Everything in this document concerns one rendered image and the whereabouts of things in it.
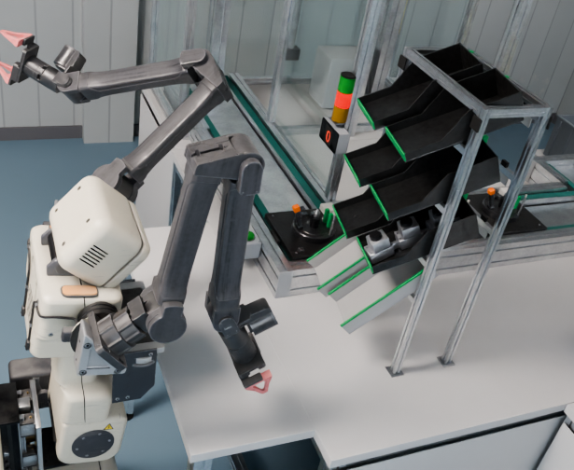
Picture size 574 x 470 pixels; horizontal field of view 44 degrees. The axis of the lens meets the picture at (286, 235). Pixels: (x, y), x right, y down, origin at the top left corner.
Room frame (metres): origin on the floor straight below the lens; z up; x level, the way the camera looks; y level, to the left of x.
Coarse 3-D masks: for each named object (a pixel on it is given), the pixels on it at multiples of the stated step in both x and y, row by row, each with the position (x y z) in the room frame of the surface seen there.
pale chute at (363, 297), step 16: (368, 272) 1.57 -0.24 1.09; (384, 272) 1.57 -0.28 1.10; (400, 272) 1.55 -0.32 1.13; (416, 272) 1.52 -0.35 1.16; (336, 288) 1.54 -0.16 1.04; (352, 288) 1.56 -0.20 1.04; (368, 288) 1.54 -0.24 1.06; (384, 288) 1.52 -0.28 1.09; (400, 288) 1.46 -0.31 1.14; (416, 288) 1.47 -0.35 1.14; (352, 304) 1.51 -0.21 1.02; (368, 304) 1.49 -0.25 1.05; (384, 304) 1.45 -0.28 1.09; (352, 320) 1.43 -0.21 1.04; (368, 320) 1.44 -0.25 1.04
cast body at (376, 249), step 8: (376, 232) 1.49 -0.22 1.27; (384, 232) 1.50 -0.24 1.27; (368, 240) 1.49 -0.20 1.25; (376, 240) 1.47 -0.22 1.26; (384, 240) 1.48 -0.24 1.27; (368, 248) 1.49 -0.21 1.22; (376, 248) 1.47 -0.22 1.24; (384, 248) 1.48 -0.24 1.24; (392, 248) 1.49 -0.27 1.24; (368, 256) 1.48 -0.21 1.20; (376, 256) 1.47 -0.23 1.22; (384, 256) 1.48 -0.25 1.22
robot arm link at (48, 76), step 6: (60, 66) 1.80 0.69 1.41; (48, 72) 1.77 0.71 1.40; (54, 72) 1.78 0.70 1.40; (42, 78) 1.76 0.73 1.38; (48, 78) 1.76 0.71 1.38; (42, 84) 1.77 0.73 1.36; (48, 84) 1.76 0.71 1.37; (54, 84) 1.75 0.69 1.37; (54, 90) 1.76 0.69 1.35; (60, 90) 1.77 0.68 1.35
